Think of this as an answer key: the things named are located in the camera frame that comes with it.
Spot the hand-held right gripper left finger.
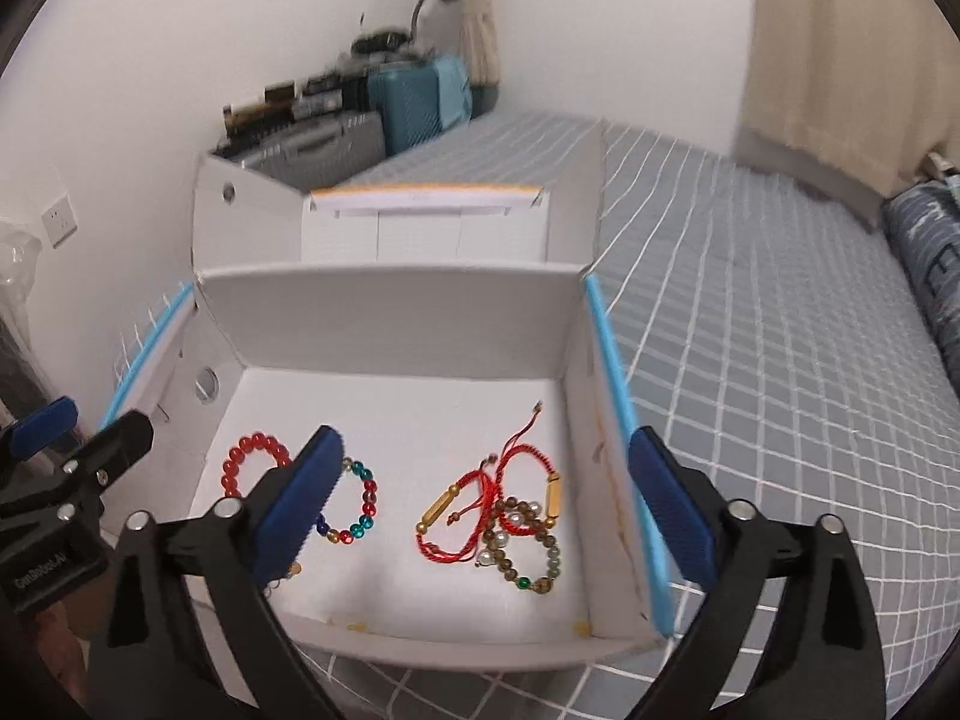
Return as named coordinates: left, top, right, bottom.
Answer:
left=86, top=424, right=347, bottom=720

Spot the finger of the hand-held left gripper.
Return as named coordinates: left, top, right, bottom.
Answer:
left=61, top=410, right=155, bottom=502
left=0, top=398, right=80, bottom=467

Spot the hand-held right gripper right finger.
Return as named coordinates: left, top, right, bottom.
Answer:
left=627, top=426, right=890, bottom=720

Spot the gold chain bracelet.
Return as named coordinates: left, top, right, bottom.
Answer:
left=264, top=559, right=303, bottom=599

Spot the multicolour bead bracelet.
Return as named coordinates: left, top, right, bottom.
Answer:
left=315, top=456, right=380, bottom=545

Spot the red bead bracelet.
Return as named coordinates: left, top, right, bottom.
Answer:
left=220, top=430, right=294, bottom=500

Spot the red cord bracelet gold tube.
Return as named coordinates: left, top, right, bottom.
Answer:
left=486, top=400, right=563, bottom=535
left=416, top=467, right=502, bottom=565

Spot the brown bead bracelet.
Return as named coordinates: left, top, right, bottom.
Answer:
left=475, top=493, right=563, bottom=595

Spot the white and blue cardboard box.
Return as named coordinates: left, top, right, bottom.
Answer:
left=97, top=111, right=685, bottom=674

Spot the clear plastic bag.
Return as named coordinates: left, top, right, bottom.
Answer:
left=0, top=220, right=44, bottom=310

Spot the grey checkered bed sheet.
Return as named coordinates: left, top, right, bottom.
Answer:
left=296, top=111, right=960, bottom=720

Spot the grey hard case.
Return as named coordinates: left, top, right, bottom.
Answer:
left=235, top=109, right=389, bottom=194

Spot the dark clutter on suitcase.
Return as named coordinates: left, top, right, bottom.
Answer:
left=220, top=28, right=421, bottom=145

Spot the blue suitcase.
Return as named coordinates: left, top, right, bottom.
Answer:
left=366, top=52, right=475, bottom=160

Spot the beige tied curtain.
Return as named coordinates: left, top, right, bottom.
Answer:
left=448, top=0, right=503, bottom=89

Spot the white wall socket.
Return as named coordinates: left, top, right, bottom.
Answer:
left=40, top=197, right=79, bottom=250

